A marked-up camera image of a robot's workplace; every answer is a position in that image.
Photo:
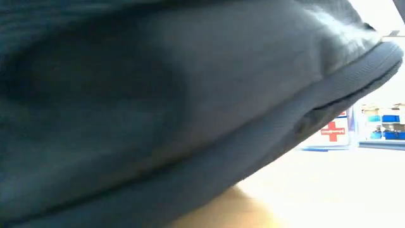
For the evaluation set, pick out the dark blue Outdoor Products backpack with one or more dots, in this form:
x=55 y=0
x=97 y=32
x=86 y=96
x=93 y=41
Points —
x=126 y=95

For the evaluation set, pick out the blue first aid kit box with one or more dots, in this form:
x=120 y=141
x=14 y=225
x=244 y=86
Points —
x=332 y=131

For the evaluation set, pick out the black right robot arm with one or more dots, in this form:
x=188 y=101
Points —
x=400 y=8

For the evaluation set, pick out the shelf with blue bins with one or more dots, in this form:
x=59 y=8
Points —
x=390 y=118

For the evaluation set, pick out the black metal table frame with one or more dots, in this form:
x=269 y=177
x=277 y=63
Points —
x=383 y=145

